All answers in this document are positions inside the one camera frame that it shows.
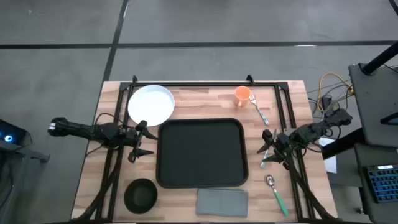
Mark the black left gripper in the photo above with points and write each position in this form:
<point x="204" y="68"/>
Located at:
<point x="133" y="140"/>

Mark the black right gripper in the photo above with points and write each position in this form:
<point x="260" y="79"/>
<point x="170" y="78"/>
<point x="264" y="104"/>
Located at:
<point x="283" y="143"/>

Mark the white round plate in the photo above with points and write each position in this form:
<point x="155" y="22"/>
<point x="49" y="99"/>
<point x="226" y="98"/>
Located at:
<point x="150" y="104"/>

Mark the black round bowl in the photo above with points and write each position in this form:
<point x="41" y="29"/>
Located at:
<point x="140" y="196"/>

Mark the orange plastic mug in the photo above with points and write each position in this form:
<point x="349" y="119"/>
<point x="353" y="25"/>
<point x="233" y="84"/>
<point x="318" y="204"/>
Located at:
<point x="242" y="95"/>

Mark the grey napkin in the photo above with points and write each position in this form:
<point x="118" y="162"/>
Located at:
<point x="222" y="203"/>

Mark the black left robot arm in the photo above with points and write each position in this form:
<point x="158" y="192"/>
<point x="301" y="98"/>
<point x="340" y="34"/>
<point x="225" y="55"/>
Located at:
<point x="77" y="130"/>

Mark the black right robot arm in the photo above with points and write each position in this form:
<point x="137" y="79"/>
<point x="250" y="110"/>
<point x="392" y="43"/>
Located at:
<point x="311" y="130"/>

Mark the black plastic tray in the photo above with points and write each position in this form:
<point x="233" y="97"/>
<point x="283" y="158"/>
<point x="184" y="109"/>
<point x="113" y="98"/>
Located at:
<point x="202" y="152"/>

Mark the white paper sheet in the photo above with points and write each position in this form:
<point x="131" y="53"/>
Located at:
<point x="331" y="161"/>

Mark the black diagonal desk bar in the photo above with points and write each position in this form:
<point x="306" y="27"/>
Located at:
<point x="345" y="144"/>

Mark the dark grey side desk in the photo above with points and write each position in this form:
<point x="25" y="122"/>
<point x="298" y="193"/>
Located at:
<point x="373" y="105"/>

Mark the dark grey keyboard desk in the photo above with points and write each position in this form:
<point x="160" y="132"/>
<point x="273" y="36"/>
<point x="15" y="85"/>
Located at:
<point x="367" y="211"/>

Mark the backlit computer keyboard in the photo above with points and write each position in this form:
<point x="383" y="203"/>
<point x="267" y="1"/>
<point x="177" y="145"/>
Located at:
<point x="385" y="183"/>

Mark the grey metal stand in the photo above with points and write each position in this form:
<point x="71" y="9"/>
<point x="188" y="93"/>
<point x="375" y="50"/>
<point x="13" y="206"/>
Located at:
<point x="18" y="174"/>

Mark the black box with blue light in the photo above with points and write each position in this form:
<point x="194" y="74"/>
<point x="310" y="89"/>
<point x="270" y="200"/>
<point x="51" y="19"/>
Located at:
<point x="12" y="132"/>

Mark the black round pole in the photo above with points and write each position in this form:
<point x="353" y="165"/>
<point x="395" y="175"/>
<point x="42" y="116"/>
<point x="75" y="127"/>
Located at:
<point x="382" y="57"/>

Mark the black metal table frame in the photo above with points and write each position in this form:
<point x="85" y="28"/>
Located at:
<point x="202" y="84"/>

